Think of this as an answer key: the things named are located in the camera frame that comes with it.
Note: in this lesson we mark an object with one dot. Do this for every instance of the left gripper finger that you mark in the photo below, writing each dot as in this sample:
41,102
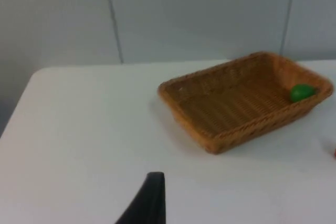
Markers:
152,203

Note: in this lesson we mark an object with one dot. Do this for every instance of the pale brown wicker basket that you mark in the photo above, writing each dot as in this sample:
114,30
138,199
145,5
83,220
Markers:
236,108

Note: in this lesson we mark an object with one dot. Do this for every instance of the green ball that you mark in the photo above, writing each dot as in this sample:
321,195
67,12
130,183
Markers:
302,93

